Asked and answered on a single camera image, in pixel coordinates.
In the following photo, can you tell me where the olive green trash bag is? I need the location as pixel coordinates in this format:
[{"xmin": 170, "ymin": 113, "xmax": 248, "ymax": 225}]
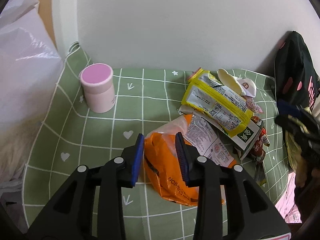
[{"xmin": 285, "ymin": 131, "xmax": 319, "ymax": 187}]

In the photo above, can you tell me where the yellow snack wrapper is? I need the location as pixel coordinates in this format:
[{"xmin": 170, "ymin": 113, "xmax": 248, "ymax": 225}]
[{"xmin": 182, "ymin": 68, "xmax": 253, "ymax": 138}]

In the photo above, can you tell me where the orange snack bag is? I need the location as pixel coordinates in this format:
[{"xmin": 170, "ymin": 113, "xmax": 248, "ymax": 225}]
[{"xmin": 144, "ymin": 114, "xmax": 236, "ymax": 206}]

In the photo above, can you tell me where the red snack wrapper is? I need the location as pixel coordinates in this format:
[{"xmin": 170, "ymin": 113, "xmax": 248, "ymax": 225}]
[{"xmin": 249, "ymin": 125, "xmax": 270, "ymax": 163}]

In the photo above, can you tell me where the white green seaweed package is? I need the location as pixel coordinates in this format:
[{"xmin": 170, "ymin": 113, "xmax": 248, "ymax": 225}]
[{"xmin": 178, "ymin": 105, "xmax": 264, "ymax": 160}]

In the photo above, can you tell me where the pink bedsheet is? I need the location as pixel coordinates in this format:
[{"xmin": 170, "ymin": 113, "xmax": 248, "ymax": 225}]
[{"xmin": 275, "ymin": 172, "xmax": 302, "ymax": 224}]

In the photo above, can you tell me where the black hello kitty bag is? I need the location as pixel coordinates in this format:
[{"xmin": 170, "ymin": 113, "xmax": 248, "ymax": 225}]
[{"xmin": 274, "ymin": 31, "xmax": 319, "ymax": 110}]

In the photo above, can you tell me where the white paper cup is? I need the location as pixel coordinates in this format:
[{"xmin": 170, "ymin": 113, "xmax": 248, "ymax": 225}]
[{"xmin": 217, "ymin": 69, "xmax": 257, "ymax": 98}]

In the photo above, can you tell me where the green grid tablecloth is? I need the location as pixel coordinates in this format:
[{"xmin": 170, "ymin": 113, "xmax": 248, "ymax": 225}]
[{"xmin": 22, "ymin": 43, "xmax": 289, "ymax": 239}]

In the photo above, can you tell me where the pink cylindrical canister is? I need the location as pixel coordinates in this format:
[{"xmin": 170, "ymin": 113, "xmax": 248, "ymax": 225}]
[{"xmin": 80, "ymin": 63, "xmax": 116, "ymax": 113}]

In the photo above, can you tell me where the white plastic bag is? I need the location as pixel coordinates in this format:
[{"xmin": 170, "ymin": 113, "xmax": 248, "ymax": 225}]
[{"xmin": 1, "ymin": 0, "xmax": 63, "ymax": 193}]

